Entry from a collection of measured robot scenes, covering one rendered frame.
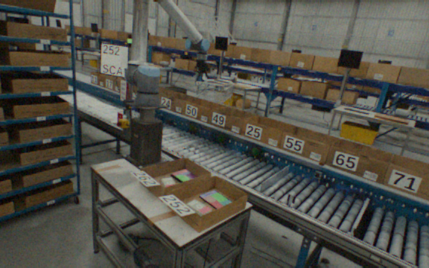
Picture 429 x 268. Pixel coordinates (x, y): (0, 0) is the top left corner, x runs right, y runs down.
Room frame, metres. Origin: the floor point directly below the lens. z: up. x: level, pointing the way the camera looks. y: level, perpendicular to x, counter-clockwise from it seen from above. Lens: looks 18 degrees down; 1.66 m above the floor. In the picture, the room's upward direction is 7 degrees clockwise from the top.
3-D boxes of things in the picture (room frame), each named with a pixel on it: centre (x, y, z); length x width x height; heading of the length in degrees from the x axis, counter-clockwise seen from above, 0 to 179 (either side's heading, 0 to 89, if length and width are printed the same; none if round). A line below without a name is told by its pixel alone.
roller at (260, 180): (1.90, -0.42, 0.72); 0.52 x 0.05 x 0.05; 144
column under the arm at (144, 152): (1.90, 0.51, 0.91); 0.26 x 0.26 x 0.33; 48
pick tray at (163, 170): (1.59, 0.22, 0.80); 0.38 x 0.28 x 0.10; 136
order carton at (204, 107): (2.87, 0.14, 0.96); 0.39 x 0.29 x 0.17; 54
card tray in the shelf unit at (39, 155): (2.19, 1.54, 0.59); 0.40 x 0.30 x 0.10; 142
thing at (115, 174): (1.57, 0.28, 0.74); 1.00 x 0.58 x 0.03; 48
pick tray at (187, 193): (1.36, -0.01, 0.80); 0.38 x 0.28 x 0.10; 137
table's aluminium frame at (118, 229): (1.57, 0.28, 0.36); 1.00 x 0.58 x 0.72; 48
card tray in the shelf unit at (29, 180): (2.18, 1.54, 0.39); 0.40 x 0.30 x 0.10; 144
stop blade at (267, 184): (1.84, -0.50, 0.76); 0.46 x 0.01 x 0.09; 144
